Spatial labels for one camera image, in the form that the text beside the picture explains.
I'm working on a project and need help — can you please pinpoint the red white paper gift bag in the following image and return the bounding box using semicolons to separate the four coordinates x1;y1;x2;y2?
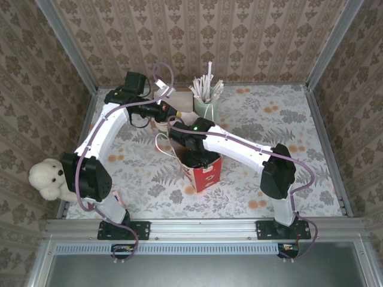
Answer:
154;103;224;194

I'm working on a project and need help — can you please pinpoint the cardboard box with paper towel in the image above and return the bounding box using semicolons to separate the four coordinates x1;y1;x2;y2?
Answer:
172;91;192;111

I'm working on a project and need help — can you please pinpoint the green paper cup stack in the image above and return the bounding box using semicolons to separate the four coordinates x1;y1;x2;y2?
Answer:
154;118;171;132

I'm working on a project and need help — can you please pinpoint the brown cardboard napkin box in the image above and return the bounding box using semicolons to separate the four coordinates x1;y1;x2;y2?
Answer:
152;88;194;113

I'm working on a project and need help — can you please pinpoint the pale green ceramic mug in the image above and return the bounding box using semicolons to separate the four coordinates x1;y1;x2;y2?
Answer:
193;89;219;119

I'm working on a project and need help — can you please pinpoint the tallest white wrapped straw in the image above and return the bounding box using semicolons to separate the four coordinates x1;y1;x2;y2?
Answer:
205;61;214;102

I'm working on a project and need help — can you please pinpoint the floral patterned table cover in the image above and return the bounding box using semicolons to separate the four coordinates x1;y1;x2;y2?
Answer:
67;84;345;219

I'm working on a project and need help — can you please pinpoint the white teddy bear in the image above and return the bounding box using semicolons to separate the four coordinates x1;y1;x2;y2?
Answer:
28;158;77;203

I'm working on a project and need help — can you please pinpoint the black electronics board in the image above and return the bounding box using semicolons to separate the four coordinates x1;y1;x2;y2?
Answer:
277;243;300;259
111;243;136;260

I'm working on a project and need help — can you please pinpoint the grey sheet metal panel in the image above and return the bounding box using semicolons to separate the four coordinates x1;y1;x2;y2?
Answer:
25;236;383;287

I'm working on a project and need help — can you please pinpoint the left short black cable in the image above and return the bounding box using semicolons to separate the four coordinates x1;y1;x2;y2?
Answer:
129;113;151;129

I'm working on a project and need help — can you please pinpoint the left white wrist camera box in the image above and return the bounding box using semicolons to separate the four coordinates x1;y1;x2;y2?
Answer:
154;79;177;99

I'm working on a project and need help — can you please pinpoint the aluminium table side rail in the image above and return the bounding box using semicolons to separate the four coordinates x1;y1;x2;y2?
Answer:
56;88;99;219
303;85;354;218

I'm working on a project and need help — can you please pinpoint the wide aluminium mounting rail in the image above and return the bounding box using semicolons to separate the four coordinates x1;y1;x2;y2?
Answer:
44;218;367;240

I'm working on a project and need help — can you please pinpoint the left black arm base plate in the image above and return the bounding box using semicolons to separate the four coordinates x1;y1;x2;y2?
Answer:
98;220;151;241

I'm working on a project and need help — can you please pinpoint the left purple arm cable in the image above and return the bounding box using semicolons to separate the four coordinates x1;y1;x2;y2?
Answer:
74;62;175;265

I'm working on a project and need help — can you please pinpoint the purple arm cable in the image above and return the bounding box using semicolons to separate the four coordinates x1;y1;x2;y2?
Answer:
74;62;175;265
166;115;320;264

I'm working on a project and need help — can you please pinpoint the grey slotted cable duct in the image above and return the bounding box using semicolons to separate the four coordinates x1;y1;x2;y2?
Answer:
55;242;281;255

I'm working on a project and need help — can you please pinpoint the aluminium frame post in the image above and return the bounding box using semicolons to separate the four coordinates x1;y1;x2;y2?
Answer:
35;0;99;94
305;0;364;90

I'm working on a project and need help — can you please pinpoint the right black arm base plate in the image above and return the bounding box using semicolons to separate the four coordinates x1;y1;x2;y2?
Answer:
256;220;312;241

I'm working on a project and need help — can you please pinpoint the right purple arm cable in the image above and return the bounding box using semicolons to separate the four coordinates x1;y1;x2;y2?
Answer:
166;115;320;264

